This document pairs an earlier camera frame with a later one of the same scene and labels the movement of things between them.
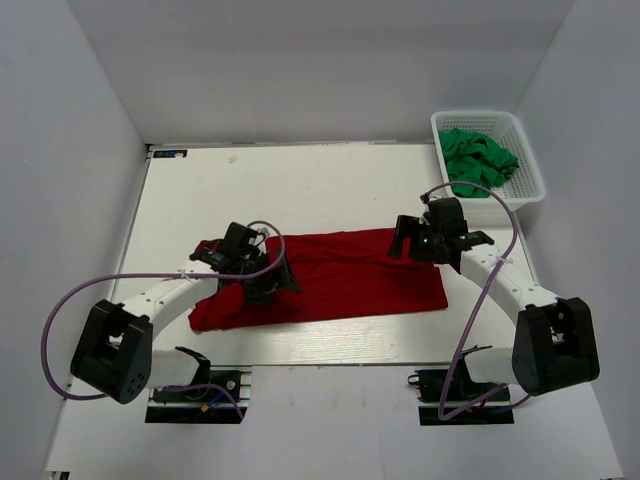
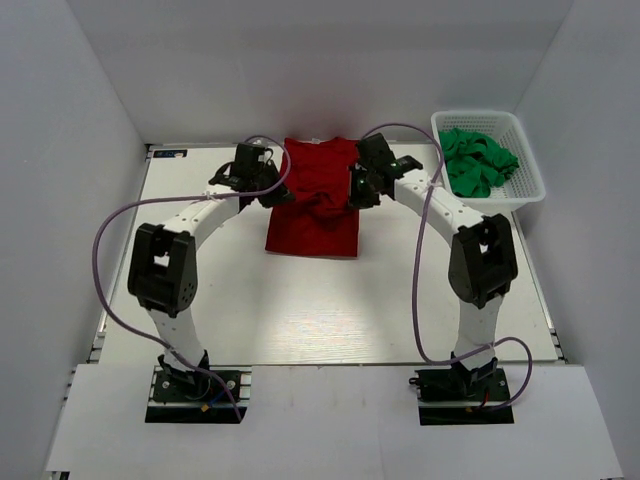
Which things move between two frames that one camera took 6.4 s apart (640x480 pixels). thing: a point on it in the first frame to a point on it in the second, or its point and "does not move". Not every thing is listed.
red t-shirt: x=339 y=275 to x=320 y=221
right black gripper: x=407 y=227 to x=355 y=198
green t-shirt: x=472 y=158 does not move
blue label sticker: x=170 y=153 does not move
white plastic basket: x=488 y=149 does not move
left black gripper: x=280 y=277 to x=280 y=195
